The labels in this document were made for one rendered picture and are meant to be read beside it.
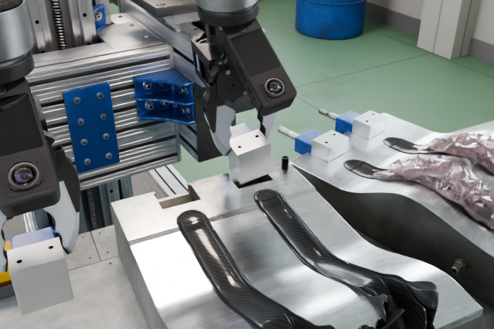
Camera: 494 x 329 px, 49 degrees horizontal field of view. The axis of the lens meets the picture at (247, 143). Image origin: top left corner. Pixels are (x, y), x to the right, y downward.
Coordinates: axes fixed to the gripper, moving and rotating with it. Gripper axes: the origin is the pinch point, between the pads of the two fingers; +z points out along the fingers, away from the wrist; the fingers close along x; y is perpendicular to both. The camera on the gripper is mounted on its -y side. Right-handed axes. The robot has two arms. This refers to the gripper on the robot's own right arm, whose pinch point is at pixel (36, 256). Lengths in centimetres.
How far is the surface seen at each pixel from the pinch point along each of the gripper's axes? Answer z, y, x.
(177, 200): 8.0, 13.6, -18.9
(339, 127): 10, 24, -53
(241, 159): 1.4, 9.7, -26.9
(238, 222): 6.3, 3.5, -23.5
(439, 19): 72, 217, -271
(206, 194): 6.0, 10.5, -22.1
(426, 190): 5.2, -2.3, -48.3
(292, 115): 95, 177, -136
